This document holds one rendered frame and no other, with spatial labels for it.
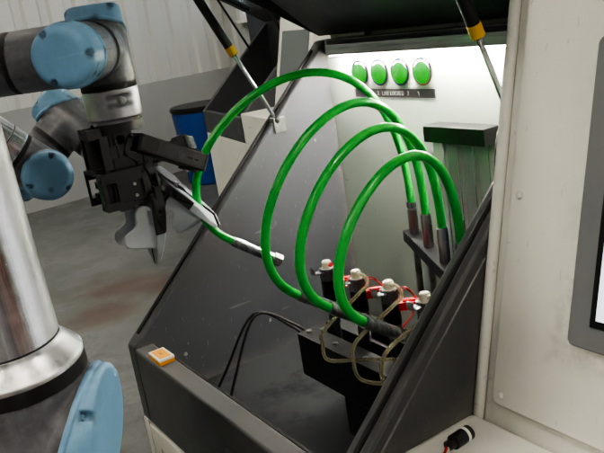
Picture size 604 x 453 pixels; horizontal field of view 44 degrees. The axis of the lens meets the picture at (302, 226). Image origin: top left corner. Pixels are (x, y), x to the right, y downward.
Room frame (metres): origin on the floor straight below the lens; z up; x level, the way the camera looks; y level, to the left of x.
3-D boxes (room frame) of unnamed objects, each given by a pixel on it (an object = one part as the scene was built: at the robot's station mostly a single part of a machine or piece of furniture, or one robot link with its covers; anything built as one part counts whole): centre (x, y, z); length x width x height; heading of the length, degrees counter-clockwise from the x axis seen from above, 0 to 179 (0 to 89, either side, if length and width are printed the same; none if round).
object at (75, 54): (0.94, 0.25, 1.51); 0.11 x 0.11 x 0.08; 86
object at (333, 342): (1.09, -0.09, 0.91); 0.34 x 0.10 x 0.15; 32
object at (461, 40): (1.33, -0.26, 1.43); 0.54 x 0.03 x 0.02; 32
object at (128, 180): (1.03, 0.24, 1.35); 0.09 x 0.08 x 0.12; 122
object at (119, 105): (1.03, 0.23, 1.43); 0.08 x 0.08 x 0.05
